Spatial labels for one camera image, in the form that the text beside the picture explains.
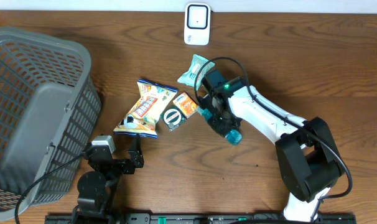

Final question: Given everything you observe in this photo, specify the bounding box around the blue mouthwash bottle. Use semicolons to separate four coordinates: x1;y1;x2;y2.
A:
197;107;242;146

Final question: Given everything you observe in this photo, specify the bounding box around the yellow snack bag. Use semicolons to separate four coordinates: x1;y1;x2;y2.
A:
113;79;179;139

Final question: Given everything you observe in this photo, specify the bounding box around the small orange box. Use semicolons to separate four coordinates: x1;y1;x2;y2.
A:
172;92;198;118

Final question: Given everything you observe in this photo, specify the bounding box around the small green box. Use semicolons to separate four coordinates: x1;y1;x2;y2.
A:
161;106;187;131

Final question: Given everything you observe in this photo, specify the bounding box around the teal tissue packet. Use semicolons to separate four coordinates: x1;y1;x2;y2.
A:
177;54;215;90

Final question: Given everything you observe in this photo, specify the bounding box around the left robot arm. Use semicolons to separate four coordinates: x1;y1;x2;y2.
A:
71;134;144;224

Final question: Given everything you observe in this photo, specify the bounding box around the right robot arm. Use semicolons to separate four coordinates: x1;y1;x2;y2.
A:
198;74;353;222

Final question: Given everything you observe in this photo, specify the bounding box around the white barcode scanner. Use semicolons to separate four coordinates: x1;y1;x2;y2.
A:
184;2;211;45

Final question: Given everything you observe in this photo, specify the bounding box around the grey plastic basket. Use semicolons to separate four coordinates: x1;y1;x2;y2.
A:
0;27;101;221

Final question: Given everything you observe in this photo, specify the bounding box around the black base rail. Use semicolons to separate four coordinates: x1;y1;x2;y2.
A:
45;212;357;224

